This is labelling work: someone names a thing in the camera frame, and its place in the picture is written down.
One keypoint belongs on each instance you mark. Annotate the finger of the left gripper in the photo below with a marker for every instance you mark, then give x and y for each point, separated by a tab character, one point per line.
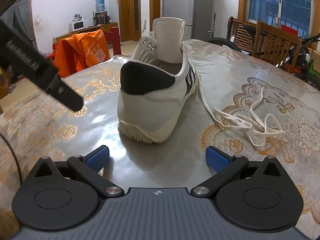
18	53

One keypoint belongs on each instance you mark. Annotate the wooden bench chair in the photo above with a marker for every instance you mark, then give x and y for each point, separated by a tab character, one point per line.
242	33

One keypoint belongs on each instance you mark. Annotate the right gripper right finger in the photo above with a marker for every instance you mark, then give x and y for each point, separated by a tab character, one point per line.
226	167

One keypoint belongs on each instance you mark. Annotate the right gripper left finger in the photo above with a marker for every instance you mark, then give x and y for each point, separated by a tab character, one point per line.
86	169

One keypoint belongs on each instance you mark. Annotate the white microwave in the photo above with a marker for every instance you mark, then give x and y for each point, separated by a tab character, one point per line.
78	25

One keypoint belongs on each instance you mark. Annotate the blue water dispenser bottle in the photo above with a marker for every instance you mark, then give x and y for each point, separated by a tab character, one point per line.
100	5

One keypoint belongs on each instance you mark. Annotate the orange bag on chair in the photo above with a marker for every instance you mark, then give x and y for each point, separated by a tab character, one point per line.
80	51

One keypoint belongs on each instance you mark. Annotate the white black-striped sneaker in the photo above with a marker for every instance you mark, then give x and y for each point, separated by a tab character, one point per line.
155	83

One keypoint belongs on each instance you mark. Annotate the silver refrigerator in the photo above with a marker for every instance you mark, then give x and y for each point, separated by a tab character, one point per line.
197	14

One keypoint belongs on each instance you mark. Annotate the red wooden chair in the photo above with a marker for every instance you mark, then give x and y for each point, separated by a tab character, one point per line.
112	37

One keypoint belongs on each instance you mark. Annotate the black bicycle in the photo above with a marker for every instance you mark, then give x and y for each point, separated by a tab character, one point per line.
305	63

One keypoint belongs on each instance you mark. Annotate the cream shoelace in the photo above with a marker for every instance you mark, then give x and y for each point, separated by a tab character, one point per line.
254	126

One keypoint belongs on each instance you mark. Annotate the wooden sideboard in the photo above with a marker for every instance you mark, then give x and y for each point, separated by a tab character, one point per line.
103	27

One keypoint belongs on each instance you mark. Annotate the wooden dining chair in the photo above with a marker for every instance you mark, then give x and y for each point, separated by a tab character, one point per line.
276	47

